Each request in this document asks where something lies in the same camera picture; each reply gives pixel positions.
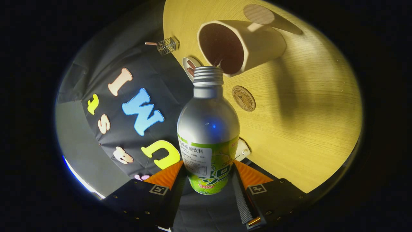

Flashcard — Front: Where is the silver green juice bottle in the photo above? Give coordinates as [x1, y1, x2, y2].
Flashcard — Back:
[177, 66, 240, 195]

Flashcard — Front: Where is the white toaster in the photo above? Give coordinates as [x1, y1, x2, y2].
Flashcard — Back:
[234, 138, 251, 162]

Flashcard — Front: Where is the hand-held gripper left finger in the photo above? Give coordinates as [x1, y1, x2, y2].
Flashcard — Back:
[102, 160, 188, 229]

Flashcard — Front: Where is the beige cup with wooden handle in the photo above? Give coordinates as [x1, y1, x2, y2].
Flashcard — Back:
[197, 4, 303, 78]

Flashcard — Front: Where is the round brown coaster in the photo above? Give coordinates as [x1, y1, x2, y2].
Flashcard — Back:
[232, 85, 256, 112]

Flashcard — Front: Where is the white oval plate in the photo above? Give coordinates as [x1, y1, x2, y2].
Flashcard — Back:
[182, 57, 202, 82]

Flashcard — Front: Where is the wire utensil holder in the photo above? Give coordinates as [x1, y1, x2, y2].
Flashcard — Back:
[157, 36, 180, 56]

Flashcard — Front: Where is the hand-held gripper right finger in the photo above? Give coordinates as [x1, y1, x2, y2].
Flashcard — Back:
[232, 159, 308, 230]

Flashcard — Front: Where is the wooden table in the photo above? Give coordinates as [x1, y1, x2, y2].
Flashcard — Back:
[163, 0, 363, 194]

